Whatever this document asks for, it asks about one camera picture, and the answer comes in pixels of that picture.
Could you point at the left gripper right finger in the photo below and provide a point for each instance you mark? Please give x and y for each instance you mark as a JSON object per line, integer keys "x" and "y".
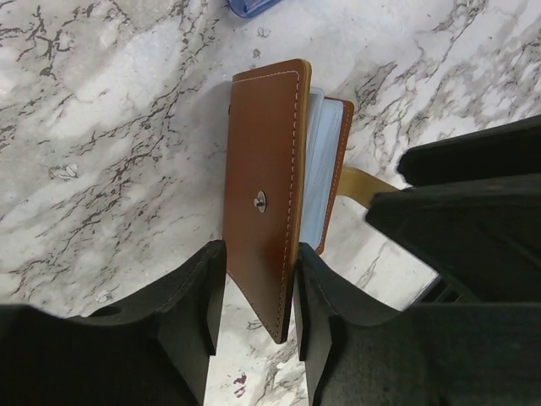
{"x": 359, "y": 351}

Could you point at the brown leather card holder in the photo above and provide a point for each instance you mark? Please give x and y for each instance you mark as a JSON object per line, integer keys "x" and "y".
{"x": 285, "y": 149}

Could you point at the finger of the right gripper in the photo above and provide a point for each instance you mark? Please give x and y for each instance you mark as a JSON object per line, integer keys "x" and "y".
{"x": 471, "y": 211}

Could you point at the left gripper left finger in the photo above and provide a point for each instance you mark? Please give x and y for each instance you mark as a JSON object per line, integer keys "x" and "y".
{"x": 151, "y": 348}

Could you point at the blue handled screwdriver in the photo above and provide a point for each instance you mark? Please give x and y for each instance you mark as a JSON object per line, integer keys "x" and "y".
{"x": 248, "y": 9}

